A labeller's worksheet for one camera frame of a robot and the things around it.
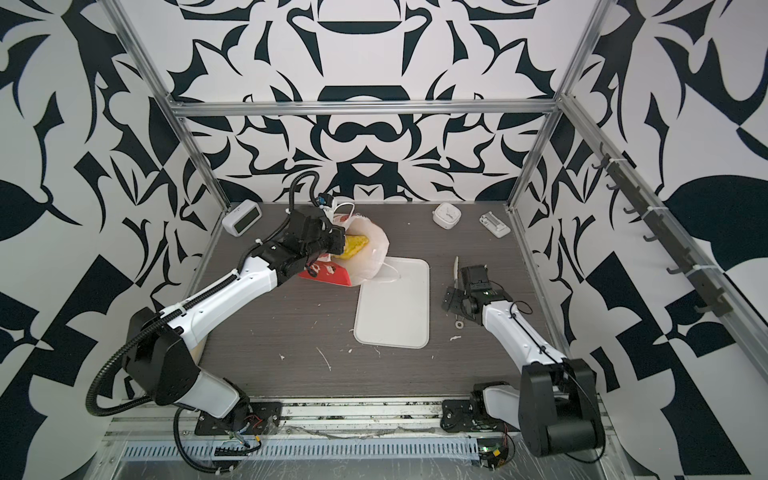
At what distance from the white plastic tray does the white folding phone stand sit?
33 centimetres

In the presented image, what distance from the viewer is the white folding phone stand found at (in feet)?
3.71

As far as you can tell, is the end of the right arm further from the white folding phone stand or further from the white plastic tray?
the white folding phone stand

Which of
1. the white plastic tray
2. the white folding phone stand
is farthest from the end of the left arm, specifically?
the white folding phone stand

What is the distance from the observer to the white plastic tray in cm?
89

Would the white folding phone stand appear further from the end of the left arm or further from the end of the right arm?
the end of the left arm

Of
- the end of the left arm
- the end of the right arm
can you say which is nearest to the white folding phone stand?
the end of the right arm

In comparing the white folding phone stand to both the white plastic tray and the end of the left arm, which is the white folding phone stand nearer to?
the white plastic tray
